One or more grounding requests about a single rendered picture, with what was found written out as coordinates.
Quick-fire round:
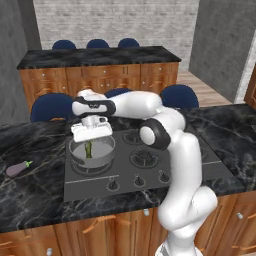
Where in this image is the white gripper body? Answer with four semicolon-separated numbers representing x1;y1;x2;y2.
70;121;114;144

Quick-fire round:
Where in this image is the green squash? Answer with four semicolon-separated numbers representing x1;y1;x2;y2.
84;140;95;159

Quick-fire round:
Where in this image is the grey metal pot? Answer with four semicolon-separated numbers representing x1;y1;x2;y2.
67;134;117;170

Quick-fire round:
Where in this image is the purple eggplant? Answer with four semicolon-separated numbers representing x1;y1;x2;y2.
5;160;34;178

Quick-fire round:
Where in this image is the blue chair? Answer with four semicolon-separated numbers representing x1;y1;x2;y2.
159;84;200;110
51;39;77;51
86;38;110;50
104;87;133;99
30;92;77;123
117;37;141;49

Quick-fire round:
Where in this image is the black hob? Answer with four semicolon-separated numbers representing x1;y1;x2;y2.
62;127;236;203

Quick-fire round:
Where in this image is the black hob knob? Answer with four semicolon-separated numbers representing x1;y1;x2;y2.
106;177;121;192
132;173;146;188
158;169;171;184

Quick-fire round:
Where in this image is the wooden island with black top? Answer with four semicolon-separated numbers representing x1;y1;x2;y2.
16;45;183;113

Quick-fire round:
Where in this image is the wooden cupboard door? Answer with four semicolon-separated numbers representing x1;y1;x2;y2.
0;225;63;256
130;207;168;256
195;191;256;256
54;213;135;256

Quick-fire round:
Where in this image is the wooden cupboard run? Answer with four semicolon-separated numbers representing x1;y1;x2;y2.
244;64;256;110

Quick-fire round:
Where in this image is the wooden door handle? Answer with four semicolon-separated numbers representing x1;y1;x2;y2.
82;215;117;235

